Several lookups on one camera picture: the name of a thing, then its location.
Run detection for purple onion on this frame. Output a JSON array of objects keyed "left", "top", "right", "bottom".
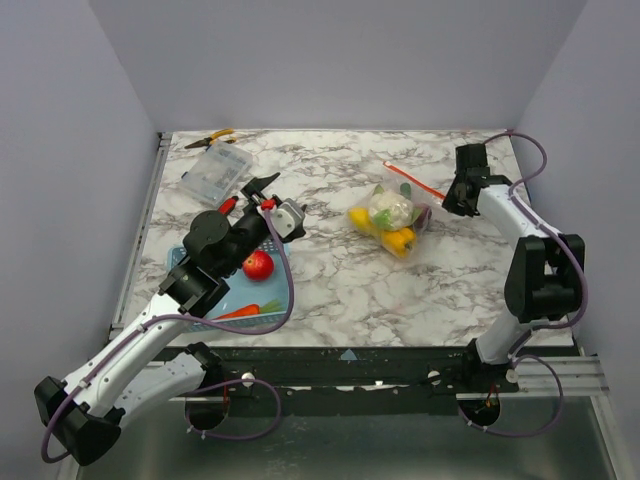
[{"left": 415, "top": 204, "right": 432, "bottom": 228}]

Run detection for green chili pepper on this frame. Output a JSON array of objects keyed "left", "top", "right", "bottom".
[{"left": 400, "top": 183, "right": 412, "bottom": 199}]

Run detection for clear zip top bag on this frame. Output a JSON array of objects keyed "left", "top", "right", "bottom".
[{"left": 346, "top": 161, "right": 445, "bottom": 260}]

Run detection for green white cabbage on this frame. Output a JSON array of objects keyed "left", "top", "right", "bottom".
[{"left": 368, "top": 185, "right": 395, "bottom": 230}]

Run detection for yellow bell pepper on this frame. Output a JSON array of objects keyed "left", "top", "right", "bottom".
[{"left": 380, "top": 227, "right": 416, "bottom": 259}]

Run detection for yellow mango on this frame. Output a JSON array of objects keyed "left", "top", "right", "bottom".
[{"left": 347, "top": 207, "right": 379, "bottom": 238}]

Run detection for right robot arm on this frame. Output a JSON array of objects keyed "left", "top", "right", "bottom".
[{"left": 443, "top": 143, "right": 587, "bottom": 392}]

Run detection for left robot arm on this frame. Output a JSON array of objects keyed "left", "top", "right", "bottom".
[{"left": 34, "top": 174, "right": 305, "bottom": 466}]

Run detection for red apple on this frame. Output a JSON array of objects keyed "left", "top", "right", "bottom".
[{"left": 242, "top": 250, "right": 275, "bottom": 282}]

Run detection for red utility knife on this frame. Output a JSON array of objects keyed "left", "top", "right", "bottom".
[{"left": 218, "top": 196, "right": 239, "bottom": 215}]

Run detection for clear plastic screw box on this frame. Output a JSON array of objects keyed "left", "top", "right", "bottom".
[{"left": 178, "top": 142, "right": 253, "bottom": 208}]

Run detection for blue plastic basket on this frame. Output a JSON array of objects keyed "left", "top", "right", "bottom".
[{"left": 166, "top": 237, "right": 295, "bottom": 334}]

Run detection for orange carrot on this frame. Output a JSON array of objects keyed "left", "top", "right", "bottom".
[{"left": 217, "top": 299, "right": 283, "bottom": 320}]

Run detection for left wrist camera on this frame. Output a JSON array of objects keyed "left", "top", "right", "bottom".
[{"left": 260, "top": 198, "right": 306, "bottom": 244}]

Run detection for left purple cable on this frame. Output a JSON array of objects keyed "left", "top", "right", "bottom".
[{"left": 40, "top": 202, "right": 296, "bottom": 464}]

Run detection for purple cable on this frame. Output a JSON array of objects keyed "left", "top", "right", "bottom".
[
  {"left": 40, "top": 202, "right": 296, "bottom": 464},
  {"left": 457, "top": 130, "right": 590, "bottom": 439}
]

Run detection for yellow handled pliers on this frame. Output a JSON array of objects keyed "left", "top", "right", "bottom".
[{"left": 184, "top": 129, "right": 237, "bottom": 150}]

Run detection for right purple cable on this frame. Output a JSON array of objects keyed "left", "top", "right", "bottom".
[{"left": 457, "top": 130, "right": 590, "bottom": 439}]

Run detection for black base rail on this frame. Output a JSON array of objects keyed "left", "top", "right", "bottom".
[{"left": 158, "top": 342, "right": 518, "bottom": 417}]

